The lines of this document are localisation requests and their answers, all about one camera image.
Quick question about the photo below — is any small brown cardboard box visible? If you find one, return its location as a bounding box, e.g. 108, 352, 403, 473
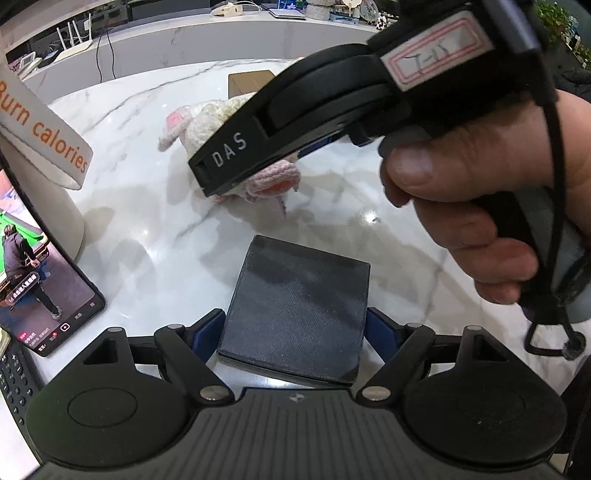
228, 70, 278, 100

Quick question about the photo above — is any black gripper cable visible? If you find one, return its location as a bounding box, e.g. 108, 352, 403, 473
525, 88, 587, 361

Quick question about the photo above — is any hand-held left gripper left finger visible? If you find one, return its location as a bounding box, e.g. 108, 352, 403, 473
81, 308, 234, 407

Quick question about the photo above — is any person's right hand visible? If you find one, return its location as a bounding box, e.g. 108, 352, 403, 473
379, 88, 591, 303

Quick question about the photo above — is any white power strip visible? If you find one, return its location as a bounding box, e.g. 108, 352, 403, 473
210, 2, 262, 17

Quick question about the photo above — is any black power cable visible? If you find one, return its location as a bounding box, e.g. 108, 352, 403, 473
95, 34, 109, 84

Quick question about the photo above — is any white tumbler orange lettering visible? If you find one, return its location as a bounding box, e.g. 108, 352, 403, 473
0, 46, 95, 259

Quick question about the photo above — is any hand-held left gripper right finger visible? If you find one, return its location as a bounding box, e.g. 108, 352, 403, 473
358, 307, 509, 404

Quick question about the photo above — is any black remote control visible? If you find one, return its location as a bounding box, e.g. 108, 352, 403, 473
0, 337, 47, 435

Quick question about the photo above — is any cream pink crochet doll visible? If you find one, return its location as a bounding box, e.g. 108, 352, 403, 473
158, 92, 301, 215

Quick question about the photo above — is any white woven basket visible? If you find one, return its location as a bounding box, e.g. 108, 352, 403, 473
307, 0, 345, 21

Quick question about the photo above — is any black smartphone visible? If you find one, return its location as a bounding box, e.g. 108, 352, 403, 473
0, 171, 106, 358

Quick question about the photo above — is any dark grey block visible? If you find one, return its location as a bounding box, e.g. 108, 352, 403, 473
217, 234, 371, 387

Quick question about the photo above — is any white marble tv cabinet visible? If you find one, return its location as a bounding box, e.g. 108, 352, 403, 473
23, 9, 393, 93

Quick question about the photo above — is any green leafy plant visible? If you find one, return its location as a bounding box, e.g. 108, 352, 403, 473
536, 0, 573, 44

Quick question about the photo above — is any white router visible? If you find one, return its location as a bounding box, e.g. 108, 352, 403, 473
55, 21, 93, 51

